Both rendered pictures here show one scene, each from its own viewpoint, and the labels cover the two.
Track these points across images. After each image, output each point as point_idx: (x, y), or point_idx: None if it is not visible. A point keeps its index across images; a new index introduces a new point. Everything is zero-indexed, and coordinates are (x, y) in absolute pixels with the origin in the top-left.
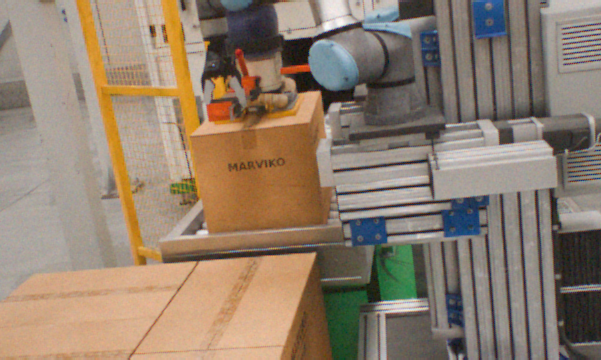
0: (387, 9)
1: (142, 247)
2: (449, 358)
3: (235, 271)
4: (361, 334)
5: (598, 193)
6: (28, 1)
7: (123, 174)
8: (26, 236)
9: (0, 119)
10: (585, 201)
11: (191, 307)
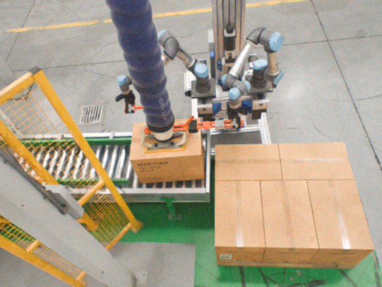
0: (203, 66)
1: (78, 277)
2: (228, 133)
3: (227, 166)
4: (214, 154)
5: (81, 97)
6: (73, 227)
7: (56, 268)
8: None
9: None
10: (87, 102)
11: (253, 172)
